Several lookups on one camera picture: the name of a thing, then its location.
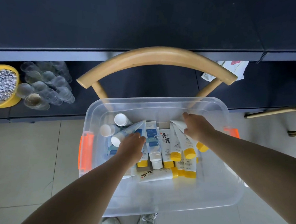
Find group of clear plastic cups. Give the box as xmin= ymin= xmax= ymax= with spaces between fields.
xmin=14 ymin=59 xmax=76 ymax=112

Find person's right forearm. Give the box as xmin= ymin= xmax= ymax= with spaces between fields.
xmin=205 ymin=126 xmax=296 ymax=224

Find black shelf unit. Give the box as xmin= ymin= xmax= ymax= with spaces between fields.
xmin=0 ymin=0 xmax=296 ymax=124

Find blue white tube white cap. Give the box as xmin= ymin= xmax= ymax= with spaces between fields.
xmin=99 ymin=123 xmax=120 ymax=138
xmin=110 ymin=120 xmax=148 ymax=147
xmin=113 ymin=113 xmax=132 ymax=128
xmin=146 ymin=120 xmax=164 ymax=170

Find person's right white shoe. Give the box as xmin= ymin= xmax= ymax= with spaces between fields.
xmin=136 ymin=213 xmax=159 ymax=224

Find white tube with yellow cap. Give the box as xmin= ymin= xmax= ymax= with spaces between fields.
xmin=170 ymin=118 xmax=209 ymax=154

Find person's left hand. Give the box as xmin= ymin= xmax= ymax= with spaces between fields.
xmin=115 ymin=132 xmax=148 ymax=168

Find wooden furniture legs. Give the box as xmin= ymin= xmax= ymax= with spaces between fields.
xmin=243 ymin=98 xmax=296 ymax=139

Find grey white pebbles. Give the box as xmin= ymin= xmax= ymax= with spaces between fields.
xmin=0 ymin=69 xmax=19 ymax=104

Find wooden chair with curved backrest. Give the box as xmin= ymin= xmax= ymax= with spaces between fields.
xmin=75 ymin=42 xmax=239 ymax=115

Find white printed bag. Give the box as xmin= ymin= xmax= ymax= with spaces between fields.
xmin=200 ymin=59 xmax=251 ymax=83

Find person's left forearm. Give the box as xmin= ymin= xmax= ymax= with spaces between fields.
xmin=0 ymin=152 xmax=138 ymax=224

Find clear plastic storage bin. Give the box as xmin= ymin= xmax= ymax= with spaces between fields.
xmin=74 ymin=91 xmax=247 ymax=218

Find pile of yellow-capped white tubes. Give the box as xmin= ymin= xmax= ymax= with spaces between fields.
xmin=134 ymin=121 xmax=211 ymax=183

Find person's right hand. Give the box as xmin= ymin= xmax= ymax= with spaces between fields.
xmin=182 ymin=110 xmax=217 ymax=145

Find yellow bowl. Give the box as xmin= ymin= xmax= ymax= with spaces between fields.
xmin=0 ymin=64 xmax=22 ymax=109

